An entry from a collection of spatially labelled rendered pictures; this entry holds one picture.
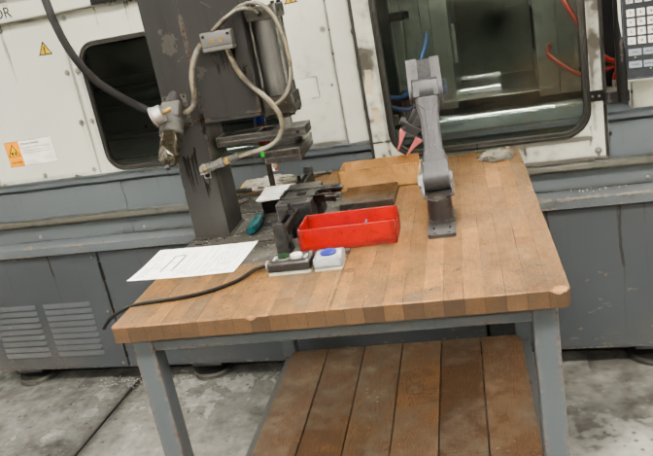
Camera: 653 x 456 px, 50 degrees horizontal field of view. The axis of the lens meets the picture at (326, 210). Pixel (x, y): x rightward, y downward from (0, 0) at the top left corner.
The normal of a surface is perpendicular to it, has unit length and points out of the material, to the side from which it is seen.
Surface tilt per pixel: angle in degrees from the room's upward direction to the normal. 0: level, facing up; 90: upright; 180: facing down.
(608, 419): 0
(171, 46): 90
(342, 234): 90
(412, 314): 90
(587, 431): 0
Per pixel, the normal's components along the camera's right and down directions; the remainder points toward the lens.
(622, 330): -0.22, 0.33
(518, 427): -0.18, -0.94
